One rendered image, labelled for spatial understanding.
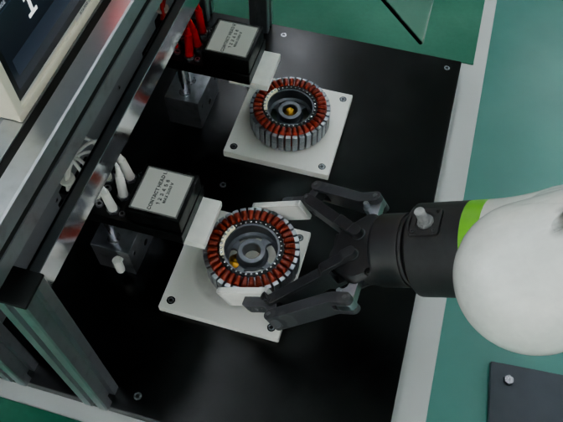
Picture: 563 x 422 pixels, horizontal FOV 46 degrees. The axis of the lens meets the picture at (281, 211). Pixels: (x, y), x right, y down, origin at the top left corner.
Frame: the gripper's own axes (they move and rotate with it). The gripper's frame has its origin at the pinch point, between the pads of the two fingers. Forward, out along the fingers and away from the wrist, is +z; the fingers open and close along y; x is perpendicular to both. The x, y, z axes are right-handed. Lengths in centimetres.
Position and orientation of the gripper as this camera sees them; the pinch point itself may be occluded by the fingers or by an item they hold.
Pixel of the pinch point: (254, 252)
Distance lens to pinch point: 77.3
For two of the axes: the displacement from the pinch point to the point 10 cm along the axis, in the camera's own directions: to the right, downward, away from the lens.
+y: -3.1, 8.0, -5.1
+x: 4.9, 5.9, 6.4
